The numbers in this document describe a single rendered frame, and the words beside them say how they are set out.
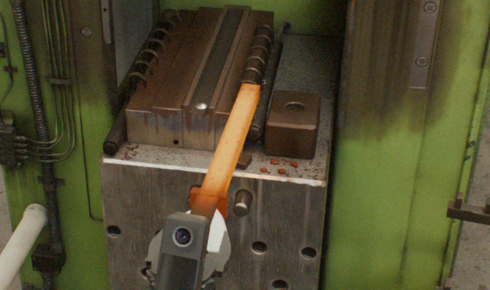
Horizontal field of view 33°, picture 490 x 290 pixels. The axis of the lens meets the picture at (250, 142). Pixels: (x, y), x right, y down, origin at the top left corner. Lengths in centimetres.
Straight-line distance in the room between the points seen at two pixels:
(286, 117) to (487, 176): 178
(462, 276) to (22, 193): 141
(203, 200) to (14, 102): 71
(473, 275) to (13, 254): 148
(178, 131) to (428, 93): 44
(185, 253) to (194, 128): 55
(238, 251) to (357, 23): 44
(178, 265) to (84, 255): 96
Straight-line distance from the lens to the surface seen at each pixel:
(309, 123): 137
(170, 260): 88
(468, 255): 272
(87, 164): 168
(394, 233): 166
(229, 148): 113
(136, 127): 142
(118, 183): 142
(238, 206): 135
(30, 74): 158
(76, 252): 183
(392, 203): 162
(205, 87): 146
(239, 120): 119
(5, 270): 164
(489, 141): 330
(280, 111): 140
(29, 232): 172
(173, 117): 140
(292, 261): 146
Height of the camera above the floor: 169
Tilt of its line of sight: 33 degrees down
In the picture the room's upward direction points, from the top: 2 degrees clockwise
